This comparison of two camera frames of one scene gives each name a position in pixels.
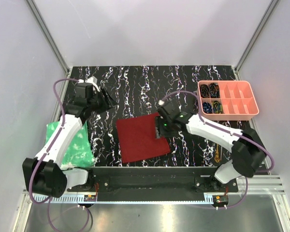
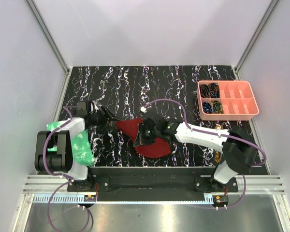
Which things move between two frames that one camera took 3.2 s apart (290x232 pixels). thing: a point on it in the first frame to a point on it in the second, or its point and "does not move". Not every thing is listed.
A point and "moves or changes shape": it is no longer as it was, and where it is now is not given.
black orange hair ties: [204, 91] does not move
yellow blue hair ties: [217, 108] does not move
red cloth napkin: [137, 138] moves or changes shape
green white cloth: [79, 153] does not move
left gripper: [111, 102] to [108, 115]
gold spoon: [217, 158] does not move
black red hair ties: [214, 90] does not move
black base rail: [154, 183] does not move
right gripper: [158, 130] to [142, 140]
